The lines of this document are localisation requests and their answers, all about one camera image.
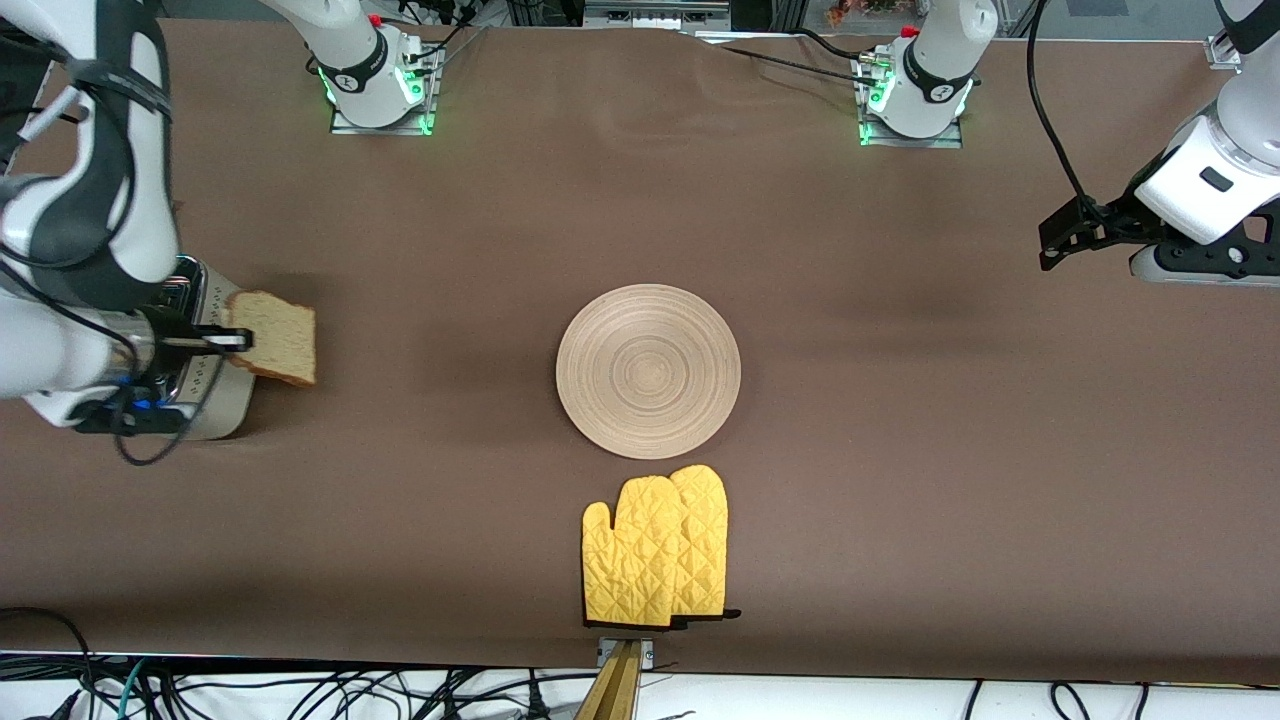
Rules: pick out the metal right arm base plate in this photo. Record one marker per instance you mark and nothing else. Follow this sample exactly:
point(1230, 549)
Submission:
point(428, 95)

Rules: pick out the silver aluminium frame rail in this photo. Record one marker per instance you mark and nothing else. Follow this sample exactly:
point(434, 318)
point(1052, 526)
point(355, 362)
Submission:
point(655, 15)

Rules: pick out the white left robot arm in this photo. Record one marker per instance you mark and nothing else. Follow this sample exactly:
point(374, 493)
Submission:
point(1215, 170)

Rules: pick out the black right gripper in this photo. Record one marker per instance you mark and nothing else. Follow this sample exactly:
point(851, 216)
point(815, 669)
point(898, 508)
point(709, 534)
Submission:
point(172, 338)

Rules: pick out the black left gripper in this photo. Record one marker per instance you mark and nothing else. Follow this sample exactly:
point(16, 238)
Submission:
point(1112, 222)

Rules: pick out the silver toaster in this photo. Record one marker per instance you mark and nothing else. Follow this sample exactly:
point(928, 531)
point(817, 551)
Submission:
point(225, 400)

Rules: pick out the wooden bar with metal bracket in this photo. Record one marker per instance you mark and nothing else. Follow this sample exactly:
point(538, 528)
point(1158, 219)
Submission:
point(618, 690)

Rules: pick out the slice of bread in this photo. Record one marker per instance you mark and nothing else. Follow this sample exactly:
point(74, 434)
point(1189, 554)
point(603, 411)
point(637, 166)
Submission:
point(285, 340)

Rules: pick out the yellow quilted oven mitt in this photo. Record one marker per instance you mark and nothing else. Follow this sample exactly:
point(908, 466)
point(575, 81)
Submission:
point(635, 560)
point(708, 540)

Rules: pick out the silver aluminium corner bracket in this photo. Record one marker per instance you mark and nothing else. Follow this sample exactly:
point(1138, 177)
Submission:
point(1220, 52)

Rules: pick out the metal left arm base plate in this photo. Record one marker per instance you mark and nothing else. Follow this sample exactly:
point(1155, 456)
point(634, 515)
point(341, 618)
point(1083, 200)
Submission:
point(950, 140)

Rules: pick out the round wooden plate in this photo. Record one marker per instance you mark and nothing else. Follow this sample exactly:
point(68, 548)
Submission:
point(648, 372)

